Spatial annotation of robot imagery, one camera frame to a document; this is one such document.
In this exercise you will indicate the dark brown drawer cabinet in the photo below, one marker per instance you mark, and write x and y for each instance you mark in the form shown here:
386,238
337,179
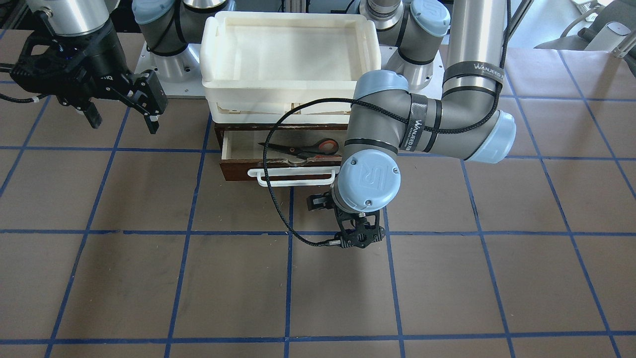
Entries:
278,129

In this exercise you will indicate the wooden drawer with white handle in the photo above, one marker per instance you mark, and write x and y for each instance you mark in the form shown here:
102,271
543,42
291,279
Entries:
241,158

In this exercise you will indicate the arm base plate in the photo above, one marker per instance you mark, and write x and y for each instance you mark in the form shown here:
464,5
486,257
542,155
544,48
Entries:
392,54
179,75

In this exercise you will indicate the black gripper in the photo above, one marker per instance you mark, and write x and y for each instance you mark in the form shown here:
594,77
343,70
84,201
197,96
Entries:
106,61
317,202

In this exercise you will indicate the white plastic tray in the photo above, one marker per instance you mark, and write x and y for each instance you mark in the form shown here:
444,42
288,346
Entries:
257,66

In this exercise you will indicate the grey orange scissors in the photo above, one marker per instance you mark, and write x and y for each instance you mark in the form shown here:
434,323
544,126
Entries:
326,149

